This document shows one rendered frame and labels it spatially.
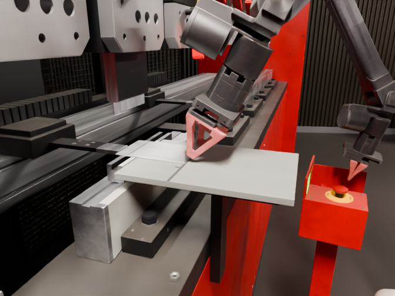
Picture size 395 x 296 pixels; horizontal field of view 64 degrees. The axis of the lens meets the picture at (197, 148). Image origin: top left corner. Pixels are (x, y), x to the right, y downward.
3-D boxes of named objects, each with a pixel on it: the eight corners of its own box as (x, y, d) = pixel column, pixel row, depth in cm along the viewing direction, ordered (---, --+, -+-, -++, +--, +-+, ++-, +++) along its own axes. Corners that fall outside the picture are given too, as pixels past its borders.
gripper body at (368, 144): (342, 146, 95) (352, 124, 92) (378, 158, 92) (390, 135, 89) (341, 153, 89) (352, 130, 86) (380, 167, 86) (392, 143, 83)
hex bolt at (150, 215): (153, 228, 51) (153, 219, 50) (138, 225, 51) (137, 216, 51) (161, 219, 53) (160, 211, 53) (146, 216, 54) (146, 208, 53)
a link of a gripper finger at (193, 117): (167, 150, 50) (192, 100, 46) (183, 137, 56) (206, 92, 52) (203, 173, 49) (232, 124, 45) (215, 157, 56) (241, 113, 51)
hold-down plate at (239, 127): (233, 146, 99) (233, 137, 98) (216, 144, 100) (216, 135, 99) (249, 123, 125) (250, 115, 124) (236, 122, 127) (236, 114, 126)
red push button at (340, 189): (346, 203, 85) (348, 191, 84) (330, 200, 86) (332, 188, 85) (347, 197, 88) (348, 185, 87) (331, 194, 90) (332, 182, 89)
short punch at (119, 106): (119, 115, 49) (114, 51, 46) (108, 114, 49) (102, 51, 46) (149, 103, 58) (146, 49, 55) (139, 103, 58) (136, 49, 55)
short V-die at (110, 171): (123, 183, 51) (122, 166, 50) (107, 181, 52) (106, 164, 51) (171, 145, 69) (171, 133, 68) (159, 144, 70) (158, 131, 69)
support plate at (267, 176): (293, 207, 40) (294, 199, 40) (114, 179, 48) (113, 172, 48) (298, 158, 56) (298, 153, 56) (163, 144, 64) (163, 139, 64)
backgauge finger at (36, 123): (104, 170, 53) (101, 141, 51) (-13, 153, 60) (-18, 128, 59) (139, 148, 63) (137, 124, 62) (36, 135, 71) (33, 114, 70)
